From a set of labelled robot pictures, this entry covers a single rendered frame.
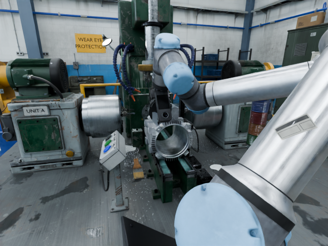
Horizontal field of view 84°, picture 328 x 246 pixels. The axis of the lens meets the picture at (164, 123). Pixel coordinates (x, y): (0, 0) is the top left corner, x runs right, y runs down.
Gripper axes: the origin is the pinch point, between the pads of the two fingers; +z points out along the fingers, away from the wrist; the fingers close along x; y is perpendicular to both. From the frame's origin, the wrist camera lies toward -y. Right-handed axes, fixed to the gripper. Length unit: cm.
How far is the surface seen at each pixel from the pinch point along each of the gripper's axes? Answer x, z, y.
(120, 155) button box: 15.8, -6.0, -17.6
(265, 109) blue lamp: -35.9, -16.4, -11.2
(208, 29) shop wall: -294, 164, 568
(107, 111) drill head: 22.1, 13.7, 23.9
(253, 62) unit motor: -70, -5, 43
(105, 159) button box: 20.4, -5.4, -18.1
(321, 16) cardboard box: -318, 13, 225
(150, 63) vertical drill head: -3.4, -2.7, 44.3
